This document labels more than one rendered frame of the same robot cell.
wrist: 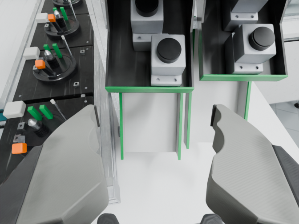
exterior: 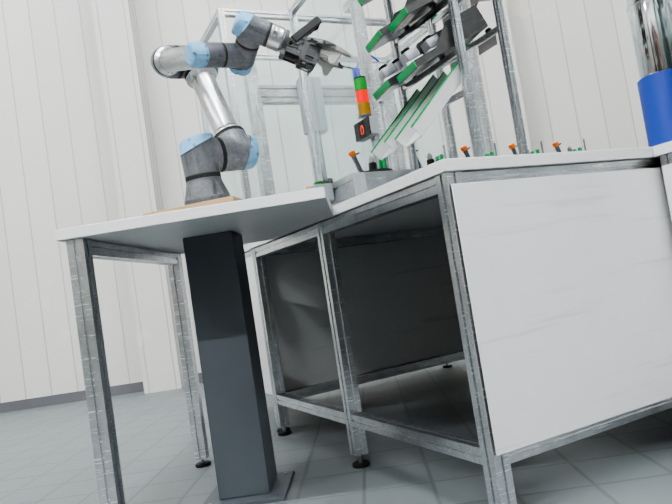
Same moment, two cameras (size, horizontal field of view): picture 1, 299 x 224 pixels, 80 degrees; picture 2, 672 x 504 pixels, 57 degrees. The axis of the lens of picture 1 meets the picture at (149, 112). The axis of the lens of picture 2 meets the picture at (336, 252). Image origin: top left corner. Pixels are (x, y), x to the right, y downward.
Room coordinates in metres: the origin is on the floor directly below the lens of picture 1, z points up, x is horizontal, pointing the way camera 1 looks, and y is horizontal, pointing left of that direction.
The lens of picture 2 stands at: (-0.57, -1.79, 0.61)
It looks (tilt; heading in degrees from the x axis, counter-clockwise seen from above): 3 degrees up; 74
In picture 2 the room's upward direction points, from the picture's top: 9 degrees counter-clockwise
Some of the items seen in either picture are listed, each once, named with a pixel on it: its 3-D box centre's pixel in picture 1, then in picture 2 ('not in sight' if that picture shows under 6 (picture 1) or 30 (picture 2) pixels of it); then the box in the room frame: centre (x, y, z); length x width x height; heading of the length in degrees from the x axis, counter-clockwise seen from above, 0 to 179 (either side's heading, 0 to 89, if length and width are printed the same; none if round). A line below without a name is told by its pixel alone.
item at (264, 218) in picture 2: not in sight; (227, 229); (-0.34, 0.23, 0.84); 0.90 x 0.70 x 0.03; 72
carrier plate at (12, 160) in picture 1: (48, 137); not in sight; (0.21, 0.27, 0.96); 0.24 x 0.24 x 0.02; 10
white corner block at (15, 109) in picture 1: (16, 110); not in sight; (0.29, 0.39, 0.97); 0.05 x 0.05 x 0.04; 10
